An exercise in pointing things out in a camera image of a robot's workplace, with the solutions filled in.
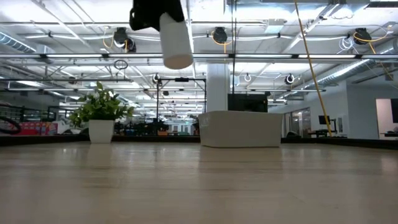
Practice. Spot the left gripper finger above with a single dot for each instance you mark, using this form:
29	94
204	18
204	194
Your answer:
174	7
144	14

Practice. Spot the white pill bottle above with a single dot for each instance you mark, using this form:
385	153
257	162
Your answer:
176	43

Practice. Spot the black monitor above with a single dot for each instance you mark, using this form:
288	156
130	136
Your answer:
248	102

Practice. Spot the black metal stand frame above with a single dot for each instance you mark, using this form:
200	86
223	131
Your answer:
157	102

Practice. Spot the silver ventilation duct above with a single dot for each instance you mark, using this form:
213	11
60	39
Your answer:
345	71

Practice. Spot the white plant pot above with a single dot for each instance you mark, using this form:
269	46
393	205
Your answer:
101	132

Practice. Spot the black wall screen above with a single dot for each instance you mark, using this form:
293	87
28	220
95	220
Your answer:
395	110

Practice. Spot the green leafy plant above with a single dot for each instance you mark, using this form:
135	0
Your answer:
101	105

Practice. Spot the white square pillar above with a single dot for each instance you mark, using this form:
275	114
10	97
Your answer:
217	90

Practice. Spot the white plastic basket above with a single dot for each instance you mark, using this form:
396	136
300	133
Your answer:
241	129

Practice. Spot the small monitor on stand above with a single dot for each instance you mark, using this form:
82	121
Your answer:
325	119

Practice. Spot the red printed boxes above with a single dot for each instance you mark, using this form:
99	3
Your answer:
34	128

